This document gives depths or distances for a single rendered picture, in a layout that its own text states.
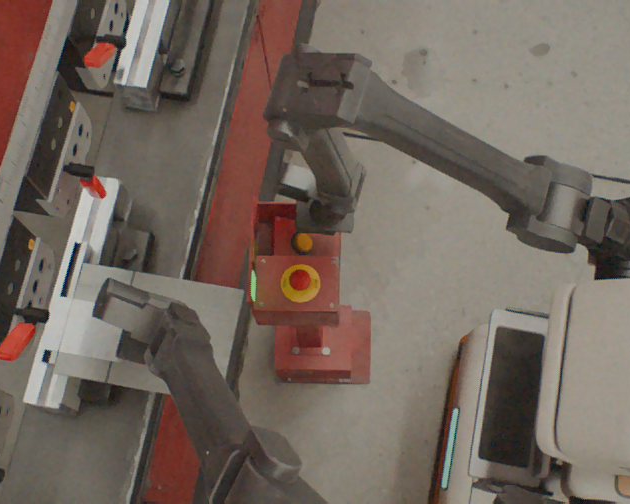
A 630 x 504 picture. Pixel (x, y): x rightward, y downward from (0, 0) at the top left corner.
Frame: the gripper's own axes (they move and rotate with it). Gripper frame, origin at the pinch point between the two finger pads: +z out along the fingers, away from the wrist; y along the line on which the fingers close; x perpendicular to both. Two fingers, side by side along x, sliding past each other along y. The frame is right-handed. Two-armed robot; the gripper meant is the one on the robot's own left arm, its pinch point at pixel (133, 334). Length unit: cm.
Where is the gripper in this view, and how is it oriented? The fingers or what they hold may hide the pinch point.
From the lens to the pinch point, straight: 139.5
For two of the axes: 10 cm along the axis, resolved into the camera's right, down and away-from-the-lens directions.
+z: -4.5, 1.8, 8.7
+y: -1.8, 9.4, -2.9
